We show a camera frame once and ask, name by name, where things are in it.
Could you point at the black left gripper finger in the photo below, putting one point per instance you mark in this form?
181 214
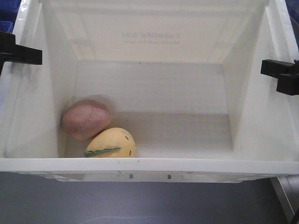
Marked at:
12 52

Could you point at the yellow plush ball toy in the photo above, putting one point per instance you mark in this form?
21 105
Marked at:
112 143

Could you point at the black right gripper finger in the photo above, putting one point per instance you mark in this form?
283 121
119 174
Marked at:
288 84
274 68

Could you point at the pink plush ball toy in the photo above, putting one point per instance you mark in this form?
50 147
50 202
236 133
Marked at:
85 119

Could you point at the white plastic tote crate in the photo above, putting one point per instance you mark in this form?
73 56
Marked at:
182 76

